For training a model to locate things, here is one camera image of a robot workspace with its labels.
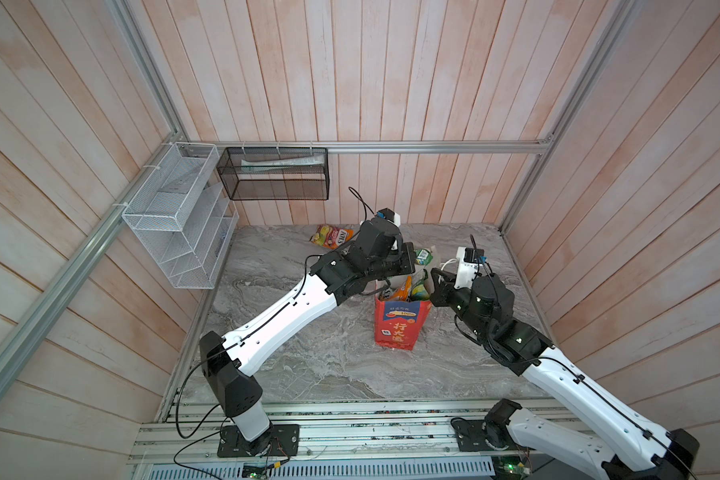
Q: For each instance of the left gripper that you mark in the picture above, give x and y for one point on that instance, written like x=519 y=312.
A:
x=407 y=258

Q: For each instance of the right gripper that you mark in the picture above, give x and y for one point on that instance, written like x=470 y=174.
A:
x=442 y=289

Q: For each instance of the green lime snack packet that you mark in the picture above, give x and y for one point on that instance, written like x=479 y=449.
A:
x=424 y=257

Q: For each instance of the red paper gift bag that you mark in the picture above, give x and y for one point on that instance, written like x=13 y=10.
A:
x=398 y=324

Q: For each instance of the orange Fox's fruits candy bag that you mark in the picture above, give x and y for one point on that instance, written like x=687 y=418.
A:
x=330 y=236

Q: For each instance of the orange snack packet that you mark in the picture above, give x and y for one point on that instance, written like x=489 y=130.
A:
x=400 y=293

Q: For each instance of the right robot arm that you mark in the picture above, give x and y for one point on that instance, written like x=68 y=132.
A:
x=621 y=444

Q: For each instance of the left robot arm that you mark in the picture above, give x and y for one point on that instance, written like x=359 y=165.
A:
x=229 y=361

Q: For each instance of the black mesh basket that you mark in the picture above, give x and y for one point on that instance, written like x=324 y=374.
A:
x=275 y=173

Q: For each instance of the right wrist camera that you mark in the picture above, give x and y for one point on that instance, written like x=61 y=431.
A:
x=470 y=260

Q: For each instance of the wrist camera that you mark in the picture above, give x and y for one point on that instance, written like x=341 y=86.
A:
x=470 y=260
x=390 y=216

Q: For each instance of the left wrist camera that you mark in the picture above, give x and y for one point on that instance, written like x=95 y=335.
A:
x=390 y=216

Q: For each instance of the aluminium frame rail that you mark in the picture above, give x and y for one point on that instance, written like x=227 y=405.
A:
x=402 y=147

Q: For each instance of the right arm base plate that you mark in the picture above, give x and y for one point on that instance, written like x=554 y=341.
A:
x=485 y=436

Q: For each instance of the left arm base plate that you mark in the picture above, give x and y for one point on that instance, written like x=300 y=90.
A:
x=277 y=440

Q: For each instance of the white wire shelf rack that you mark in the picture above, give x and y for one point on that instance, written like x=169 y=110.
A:
x=183 y=219

